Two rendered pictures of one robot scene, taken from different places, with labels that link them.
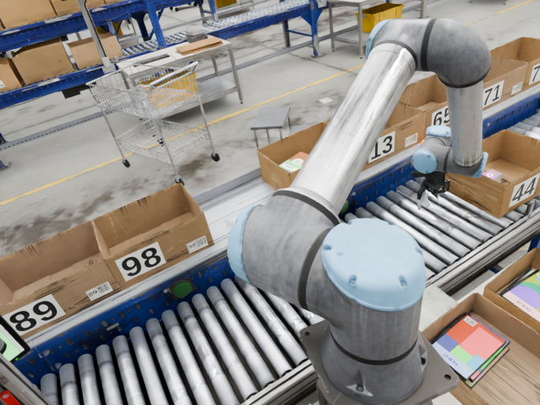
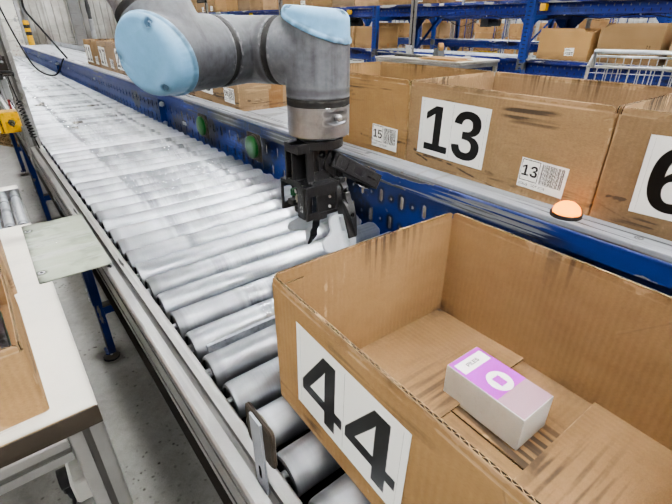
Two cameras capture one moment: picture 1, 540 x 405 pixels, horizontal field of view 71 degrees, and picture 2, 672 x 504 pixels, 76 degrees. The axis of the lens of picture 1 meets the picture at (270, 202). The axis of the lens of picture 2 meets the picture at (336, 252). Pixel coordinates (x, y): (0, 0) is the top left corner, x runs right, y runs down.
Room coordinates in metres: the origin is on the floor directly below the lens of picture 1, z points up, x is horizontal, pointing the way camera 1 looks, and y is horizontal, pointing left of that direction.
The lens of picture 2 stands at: (1.10, -1.31, 1.15)
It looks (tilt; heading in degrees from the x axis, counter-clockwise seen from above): 28 degrees down; 75
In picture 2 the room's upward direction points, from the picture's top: straight up
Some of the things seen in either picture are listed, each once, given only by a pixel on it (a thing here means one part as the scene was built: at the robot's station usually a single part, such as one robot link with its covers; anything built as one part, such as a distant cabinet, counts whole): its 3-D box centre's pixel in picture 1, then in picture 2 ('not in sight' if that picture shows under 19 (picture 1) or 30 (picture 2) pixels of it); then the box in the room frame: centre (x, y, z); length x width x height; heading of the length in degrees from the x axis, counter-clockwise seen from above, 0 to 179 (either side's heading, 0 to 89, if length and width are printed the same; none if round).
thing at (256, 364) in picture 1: (236, 332); (149, 166); (0.87, 0.21, 0.72); 0.52 x 0.05 x 0.05; 23
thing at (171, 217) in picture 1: (153, 232); (248, 77); (1.24, 0.49, 0.96); 0.39 x 0.29 x 0.17; 113
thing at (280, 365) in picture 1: (252, 322); (155, 171); (0.89, 0.15, 0.72); 0.52 x 0.05 x 0.05; 23
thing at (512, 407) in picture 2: (488, 179); (494, 394); (1.37, -1.02, 0.78); 0.10 x 0.06 x 0.05; 111
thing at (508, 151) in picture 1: (501, 170); (500, 384); (1.34, -1.05, 0.83); 0.39 x 0.29 x 0.17; 111
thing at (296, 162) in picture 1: (297, 168); not in sight; (1.58, -0.17, 0.92); 0.16 x 0.11 x 0.07; 126
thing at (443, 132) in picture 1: (437, 142); (315, 56); (1.25, -0.68, 1.11); 0.10 x 0.09 x 0.12; 137
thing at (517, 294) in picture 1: (537, 295); not in sight; (0.72, -0.79, 0.79); 0.19 x 0.14 x 0.02; 111
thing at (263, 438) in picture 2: (529, 212); (263, 456); (1.11, -1.03, 0.78); 0.05 x 0.01 x 0.11; 113
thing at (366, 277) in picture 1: (367, 284); not in sight; (0.40, -0.13, 1.41); 0.17 x 0.15 x 0.18; 47
